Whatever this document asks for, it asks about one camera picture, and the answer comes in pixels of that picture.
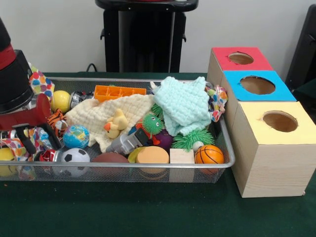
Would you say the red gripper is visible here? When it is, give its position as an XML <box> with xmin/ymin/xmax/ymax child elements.
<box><xmin>0</xmin><ymin>93</ymin><xmax>62</xmax><ymax>154</ymax></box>

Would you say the mint green knitted cloth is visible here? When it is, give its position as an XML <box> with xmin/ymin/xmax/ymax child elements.
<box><xmin>153</xmin><ymin>76</ymin><xmax>213</xmax><ymax>136</ymax></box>

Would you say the wooden box with three holes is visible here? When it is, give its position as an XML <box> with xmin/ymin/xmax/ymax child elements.
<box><xmin>206</xmin><ymin>46</ymin><xmax>316</xmax><ymax>198</ymax></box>

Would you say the blue globe ball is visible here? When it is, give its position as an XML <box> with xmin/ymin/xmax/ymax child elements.
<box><xmin>63</xmin><ymin>124</ymin><xmax>90</xmax><ymax>149</ymax></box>

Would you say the black and white soccer ball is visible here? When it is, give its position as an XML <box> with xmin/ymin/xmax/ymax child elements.
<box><xmin>61</xmin><ymin>148</ymin><xmax>91</xmax><ymax>163</ymax></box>

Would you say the plain yellow ball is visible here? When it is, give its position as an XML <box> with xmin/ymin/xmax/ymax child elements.
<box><xmin>50</xmin><ymin>90</ymin><xmax>71</xmax><ymax>114</ymax></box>

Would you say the yellow plush toy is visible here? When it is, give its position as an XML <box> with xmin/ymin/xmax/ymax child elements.
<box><xmin>103</xmin><ymin>108</ymin><xmax>129</xmax><ymax>139</ymax></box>

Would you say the orange plastic building block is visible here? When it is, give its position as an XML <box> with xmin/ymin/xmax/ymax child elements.
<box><xmin>94</xmin><ymin>85</ymin><xmax>147</xmax><ymax>102</ymax></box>

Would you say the cream knitted cloth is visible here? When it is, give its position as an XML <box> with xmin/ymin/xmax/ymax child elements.
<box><xmin>64</xmin><ymin>93</ymin><xmax>156</xmax><ymax>153</ymax></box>

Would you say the orange foam disc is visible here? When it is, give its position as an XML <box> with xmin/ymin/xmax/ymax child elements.
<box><xmin>136</xmin><ymin>145</ymin><xmax>170</xmax><ymax>164</ymax></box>

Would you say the dark green tablecloth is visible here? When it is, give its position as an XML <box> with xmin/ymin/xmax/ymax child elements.
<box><xmin>0</xmin><ymin>71</ymin><xmax>316</xmax><ymax>237</ymax></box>

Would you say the plain wooden cube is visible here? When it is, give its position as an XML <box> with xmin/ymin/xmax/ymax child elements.
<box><xmin>169</xmin><ymin>148</ymin><xmax>196</xmax><ymax>164</ymax></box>

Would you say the orange toy basketball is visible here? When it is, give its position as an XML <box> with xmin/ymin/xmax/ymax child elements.
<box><xmin>194</xmin><ymin>145</ymin><xmax>225</xmax><ymax>164</ymax></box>

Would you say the neighbouring green table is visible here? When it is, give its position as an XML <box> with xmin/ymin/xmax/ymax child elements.
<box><xmin>293</xmin><ymin>78</ymin><xmax>316</xmax><ymax>102</ymax></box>

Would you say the black flat panel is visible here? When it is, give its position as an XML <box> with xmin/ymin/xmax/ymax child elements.
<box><xmin>286</xmin><ymin>4</ymin><xmax>316</xmax><ymax>91</ymax></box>

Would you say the silver wire mesh bin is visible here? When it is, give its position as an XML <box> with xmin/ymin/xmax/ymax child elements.
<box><xmin>0</xmin><ymin>77</ymin><xmax>236</xmax><ymax>184</ymax></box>

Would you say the black cable behind table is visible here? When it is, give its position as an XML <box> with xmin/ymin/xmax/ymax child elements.
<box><xmin>86</xmin><ymin>63</ymin><xmax>102</xmax><ymax>73</ymax></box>

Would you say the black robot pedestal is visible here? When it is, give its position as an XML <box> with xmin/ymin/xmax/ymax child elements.
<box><xmin>95</xmin><ymin>0</ymin><xmax>199</xmax><ymax>73</ymax></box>

